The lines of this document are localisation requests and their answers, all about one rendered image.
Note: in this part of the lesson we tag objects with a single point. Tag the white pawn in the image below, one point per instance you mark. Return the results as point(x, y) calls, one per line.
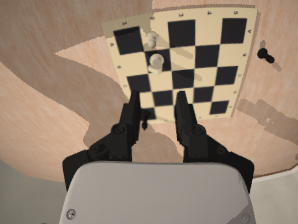
point(152, 39)

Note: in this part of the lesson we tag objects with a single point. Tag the white knight chess piece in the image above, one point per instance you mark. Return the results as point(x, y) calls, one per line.
point(156, 61)

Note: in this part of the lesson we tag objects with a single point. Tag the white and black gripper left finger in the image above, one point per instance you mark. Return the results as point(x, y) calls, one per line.
point(117, 144)

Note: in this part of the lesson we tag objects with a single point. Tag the black pawn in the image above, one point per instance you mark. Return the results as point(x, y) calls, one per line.
point(262, 53)

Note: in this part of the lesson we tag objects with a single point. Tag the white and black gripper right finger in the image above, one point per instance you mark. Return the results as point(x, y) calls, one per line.
point(201, 145)

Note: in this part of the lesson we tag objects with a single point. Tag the black bishop chess piece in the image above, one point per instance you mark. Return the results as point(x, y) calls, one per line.
point(145, 114)

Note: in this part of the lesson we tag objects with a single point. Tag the chessboard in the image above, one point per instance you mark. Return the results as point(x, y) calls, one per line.
point(205, 52)

